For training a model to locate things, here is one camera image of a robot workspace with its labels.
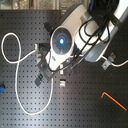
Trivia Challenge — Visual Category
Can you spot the black clip top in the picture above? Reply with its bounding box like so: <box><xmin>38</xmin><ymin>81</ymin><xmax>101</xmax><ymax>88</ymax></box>
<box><xmin>44</xmin><ymin>22</ymin><xmax>54</xmax><ymax>31</ymax></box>

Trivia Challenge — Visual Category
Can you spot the silver cable clip left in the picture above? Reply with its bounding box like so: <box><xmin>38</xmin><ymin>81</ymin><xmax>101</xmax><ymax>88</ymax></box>
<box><xmin>34</xmin><ymin>43</ymin><xmax>44</xmax><ymax>52</ymax></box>

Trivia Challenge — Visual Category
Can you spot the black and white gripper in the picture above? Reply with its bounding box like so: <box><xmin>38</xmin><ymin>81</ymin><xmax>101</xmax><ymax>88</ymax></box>
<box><xmin>35</xmin><ymin>50</ymin><xmax>67</xmax><ymax>86</ymax></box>

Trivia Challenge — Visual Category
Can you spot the silver cable clip centre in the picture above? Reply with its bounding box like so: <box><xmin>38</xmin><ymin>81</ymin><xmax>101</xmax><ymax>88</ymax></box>
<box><xmin>60</xmin><ymin>71</ymin><xmax>66</xmax><ymax>87</ymax></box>

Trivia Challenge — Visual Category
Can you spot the silver cable clip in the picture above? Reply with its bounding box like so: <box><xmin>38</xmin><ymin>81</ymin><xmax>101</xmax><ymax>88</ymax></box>
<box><xmin>34</xmin><ymin>43</ymin><xmax>44</xmax><ymax>52</ymax></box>
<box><xmin>60</xmin><ymin>71</ymin><xmax>66</xmax><ymax>87</ymax></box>

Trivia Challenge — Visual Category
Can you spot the orange hex key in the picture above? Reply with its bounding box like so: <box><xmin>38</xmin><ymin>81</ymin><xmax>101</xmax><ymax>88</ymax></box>
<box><xmin>101</xmin><ymin>92</ymin><xmax>127</xmax><ymax>111</ymax></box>

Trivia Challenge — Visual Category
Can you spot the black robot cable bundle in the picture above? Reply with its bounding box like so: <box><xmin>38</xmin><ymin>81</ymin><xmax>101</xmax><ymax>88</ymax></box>
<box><xmin>46</xmin><ymin>0</ymin><xmax>123</xmax><ymax>73</ymax></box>

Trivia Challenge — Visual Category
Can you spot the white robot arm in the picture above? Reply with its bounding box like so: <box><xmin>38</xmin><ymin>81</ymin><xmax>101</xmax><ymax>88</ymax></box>
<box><xmin>35</xmin><ymin>0</ymin><xmax>128</xmax><ymax>86</ymax></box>

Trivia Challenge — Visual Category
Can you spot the white cable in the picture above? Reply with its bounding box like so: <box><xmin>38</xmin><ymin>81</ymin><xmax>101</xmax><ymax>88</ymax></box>
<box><xmin>1</xmin><ymin>32</ymin><xmax>55</xmax><ymax>116</ymax></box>

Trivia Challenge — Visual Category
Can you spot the grey cable clip right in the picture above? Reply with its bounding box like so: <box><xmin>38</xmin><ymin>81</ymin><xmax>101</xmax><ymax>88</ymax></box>
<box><xmin>102</xmin><ymin>52</ymin><xmax>116</xmax><ymax>70</ymax></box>

